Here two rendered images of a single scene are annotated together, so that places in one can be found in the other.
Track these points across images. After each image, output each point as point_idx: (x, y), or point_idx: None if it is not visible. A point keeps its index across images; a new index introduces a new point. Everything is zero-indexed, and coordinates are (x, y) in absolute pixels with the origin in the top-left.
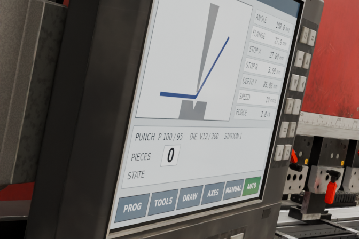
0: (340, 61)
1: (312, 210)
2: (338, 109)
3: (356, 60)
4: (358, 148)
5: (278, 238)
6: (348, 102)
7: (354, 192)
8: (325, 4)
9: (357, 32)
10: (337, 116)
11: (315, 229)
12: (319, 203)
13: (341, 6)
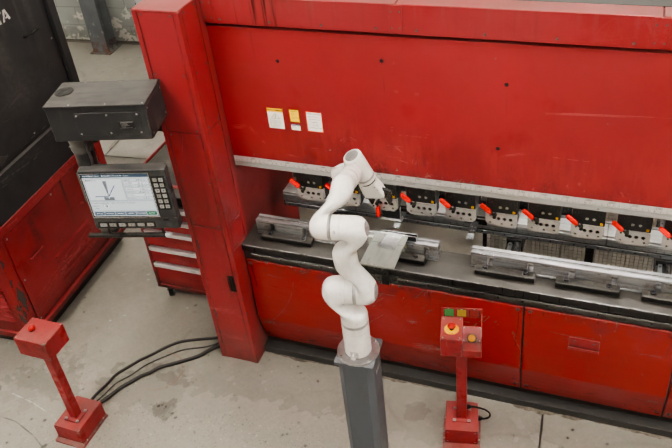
0: (364, 145)
1: (387, 216)
2: (375, 169)
3: (380, 144)
4: (410, 191)
5: (444, 222)
6: (384, 166)
7: (416, 214)
8: (335, 118)
9: (374, 130)
10: (377, 172)
11: (487, 225)
12: (392, 213)
13: (350, 118)
